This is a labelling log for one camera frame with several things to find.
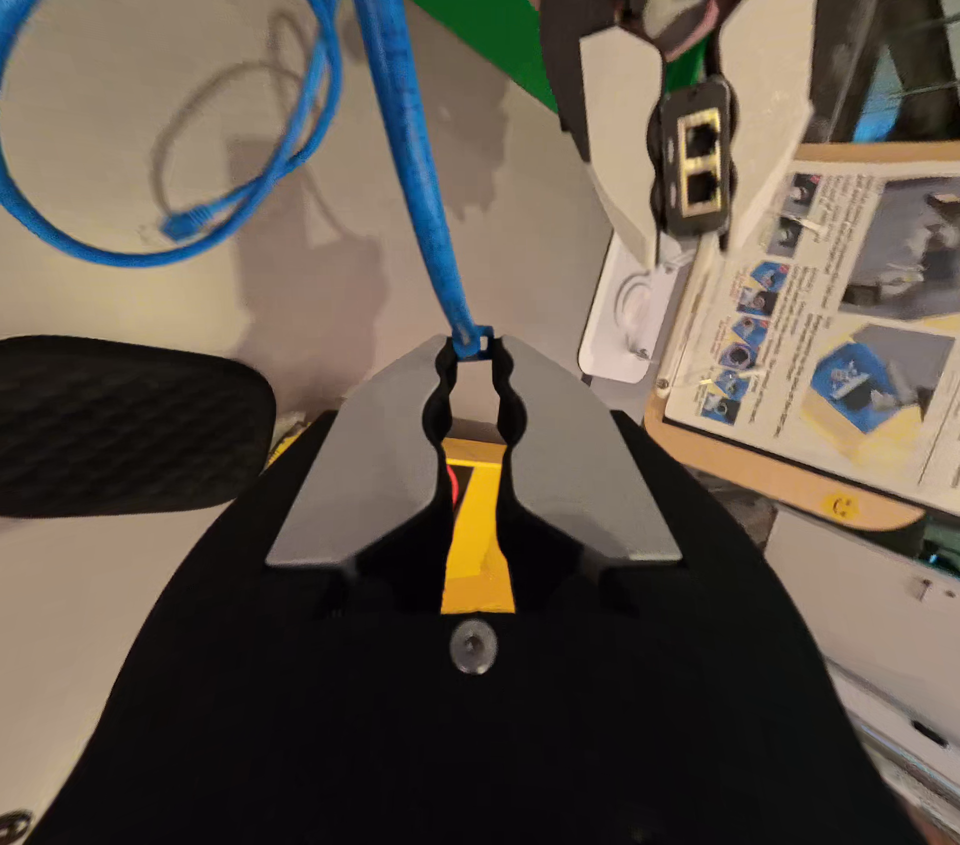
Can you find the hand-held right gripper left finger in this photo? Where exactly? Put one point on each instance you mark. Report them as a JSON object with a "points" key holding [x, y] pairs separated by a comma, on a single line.
{"points": [[360, 485]]}

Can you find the black ethernet splitter box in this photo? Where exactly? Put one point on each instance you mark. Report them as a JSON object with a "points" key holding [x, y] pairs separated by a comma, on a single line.
{"points": [[705, 140]]}

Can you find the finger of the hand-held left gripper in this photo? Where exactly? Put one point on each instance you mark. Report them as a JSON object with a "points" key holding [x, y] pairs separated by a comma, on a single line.
{"points": [[780, 72], [619, 125]]}

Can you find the green plastic bin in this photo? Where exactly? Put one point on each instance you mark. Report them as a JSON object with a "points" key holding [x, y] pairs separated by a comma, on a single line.
{"points": [[465, 12]]}

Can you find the wooden clipboard with instruction sheet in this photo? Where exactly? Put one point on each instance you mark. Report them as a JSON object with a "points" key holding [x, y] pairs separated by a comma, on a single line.
{"points": [[862, 350]]}

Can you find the yellow smiley sticker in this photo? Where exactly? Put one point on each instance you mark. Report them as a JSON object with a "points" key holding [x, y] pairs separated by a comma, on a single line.
{"points": [[841, 506]]}

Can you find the black mesh wrist pad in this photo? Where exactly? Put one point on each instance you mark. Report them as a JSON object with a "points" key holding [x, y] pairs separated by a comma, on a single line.
{"points": [[112, 425]]}

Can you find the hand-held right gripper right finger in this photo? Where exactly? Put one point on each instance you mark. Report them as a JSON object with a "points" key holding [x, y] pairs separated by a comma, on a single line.
{"points": [[592, 485]]}

